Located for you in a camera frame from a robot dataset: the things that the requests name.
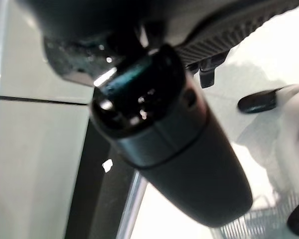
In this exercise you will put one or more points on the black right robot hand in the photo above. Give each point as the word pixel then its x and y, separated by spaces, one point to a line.
pixel 164 124

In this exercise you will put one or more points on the small white paper scrap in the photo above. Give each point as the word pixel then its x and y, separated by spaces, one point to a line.
pixel 107 165

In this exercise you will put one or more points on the black right robot foot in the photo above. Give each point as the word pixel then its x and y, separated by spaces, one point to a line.
pixel 259 102

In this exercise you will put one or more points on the glossy black plinth board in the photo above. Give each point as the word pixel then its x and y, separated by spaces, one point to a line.
pixel 89 199

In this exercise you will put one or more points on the silver right robot leg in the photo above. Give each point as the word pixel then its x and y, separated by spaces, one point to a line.
pixel 296 112

